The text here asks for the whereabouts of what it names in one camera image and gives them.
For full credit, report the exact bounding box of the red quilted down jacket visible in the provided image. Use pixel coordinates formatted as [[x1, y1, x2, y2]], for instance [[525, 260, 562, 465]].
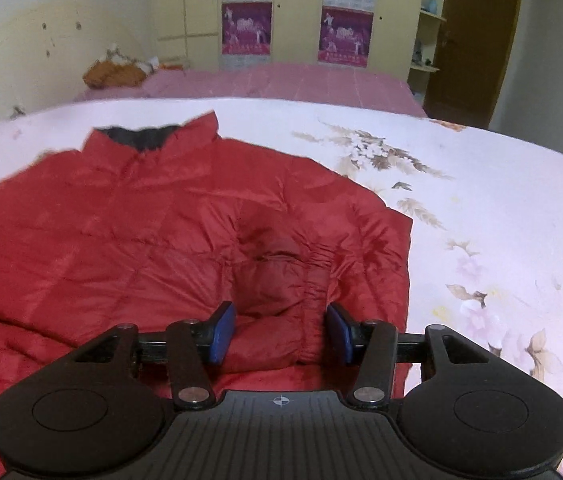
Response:
[[0, 109, 414, 480]]

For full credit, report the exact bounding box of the pink floral quilt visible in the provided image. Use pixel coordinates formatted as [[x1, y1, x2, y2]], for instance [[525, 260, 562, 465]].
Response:
[[0, 98, 563, 473]]

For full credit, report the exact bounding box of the pink bed sheet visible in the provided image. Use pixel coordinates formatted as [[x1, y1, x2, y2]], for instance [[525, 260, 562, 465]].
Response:
[[76, 63, 426, 117]]

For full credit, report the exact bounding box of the cream corner shelf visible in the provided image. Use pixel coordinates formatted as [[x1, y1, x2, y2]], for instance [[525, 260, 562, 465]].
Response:
[[407, 0, 446, 105]]

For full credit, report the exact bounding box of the lower right purple poster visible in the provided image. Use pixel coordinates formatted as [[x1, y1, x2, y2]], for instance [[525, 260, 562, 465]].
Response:
[[318, 6, 374, 68]]

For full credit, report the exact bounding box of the purple poster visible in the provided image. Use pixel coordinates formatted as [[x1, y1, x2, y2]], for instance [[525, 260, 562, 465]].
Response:
[[222, 2, 272, 55], [318, 6, 374, 68]]

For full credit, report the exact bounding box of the lower left purple poster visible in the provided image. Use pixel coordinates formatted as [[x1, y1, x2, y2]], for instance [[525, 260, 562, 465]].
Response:
[[222, 2, 272, 55]]

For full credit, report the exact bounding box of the cream arched headboard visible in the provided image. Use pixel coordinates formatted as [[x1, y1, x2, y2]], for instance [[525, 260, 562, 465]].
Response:
[[0, 2, 145, 122]]

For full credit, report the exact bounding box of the cream wardrobe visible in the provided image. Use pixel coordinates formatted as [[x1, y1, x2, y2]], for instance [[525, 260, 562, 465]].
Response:
[[152, 0, 420, 80]]

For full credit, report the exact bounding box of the brown wooden door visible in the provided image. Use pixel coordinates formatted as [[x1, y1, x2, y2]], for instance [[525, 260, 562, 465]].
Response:
[[423, 0, 520, 129]]

